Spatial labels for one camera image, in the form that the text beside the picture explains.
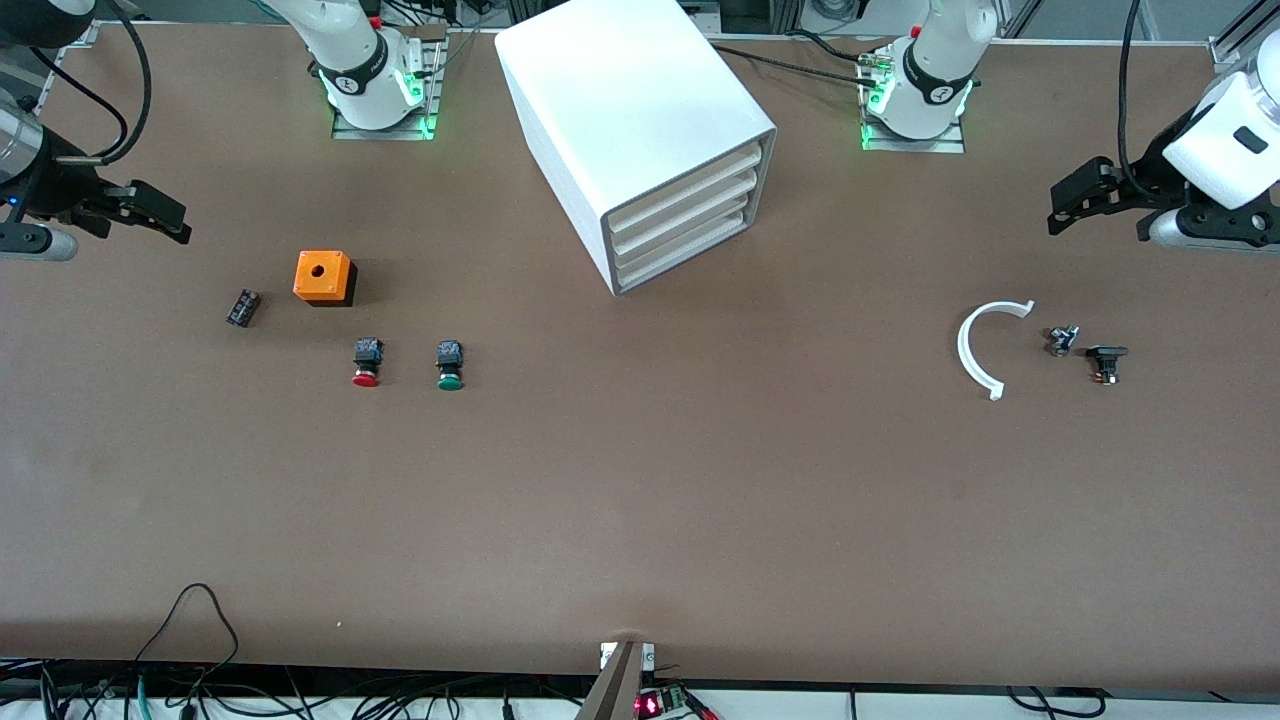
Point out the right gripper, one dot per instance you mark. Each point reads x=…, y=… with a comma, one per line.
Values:
x=50, y=187

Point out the small black contact block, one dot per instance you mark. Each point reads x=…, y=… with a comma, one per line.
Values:
x=243, y=308

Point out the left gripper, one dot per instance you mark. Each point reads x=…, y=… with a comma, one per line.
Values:
x=1140, y=189

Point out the orange button enclosure box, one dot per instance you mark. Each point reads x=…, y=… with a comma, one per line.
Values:
x=320, y=275

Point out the black switch part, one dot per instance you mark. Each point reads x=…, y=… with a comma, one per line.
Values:
x=1106, y=352

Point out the white mount bracket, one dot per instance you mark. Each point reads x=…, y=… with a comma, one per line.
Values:
x=650, y=655

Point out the white drawer cabinet housing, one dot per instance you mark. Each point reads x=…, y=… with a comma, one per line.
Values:
x=620, y=90

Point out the small metal fitting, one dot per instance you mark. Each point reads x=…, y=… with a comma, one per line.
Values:
x=1060, y=342

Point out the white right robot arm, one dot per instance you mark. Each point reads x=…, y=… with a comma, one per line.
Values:
x=360, y=70

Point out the circuit board with red light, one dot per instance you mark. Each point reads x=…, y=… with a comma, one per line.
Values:
x=665, y=698

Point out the green push button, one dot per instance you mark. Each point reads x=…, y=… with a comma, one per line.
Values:
x=450, y=380

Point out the red push button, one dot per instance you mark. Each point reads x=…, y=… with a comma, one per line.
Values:
x=367, y=377

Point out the white plastic drawer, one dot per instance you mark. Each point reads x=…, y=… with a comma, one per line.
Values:
x=690, y=244
x=690, y=188
x=690, y=207
x=690, y=226

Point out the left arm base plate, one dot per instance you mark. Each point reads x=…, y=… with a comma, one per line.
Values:
x=950, y=145

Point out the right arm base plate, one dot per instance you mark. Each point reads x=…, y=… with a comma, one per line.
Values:
x=345, y=128

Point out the grey metal mount bar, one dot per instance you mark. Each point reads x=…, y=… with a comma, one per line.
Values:
x=612, y=690

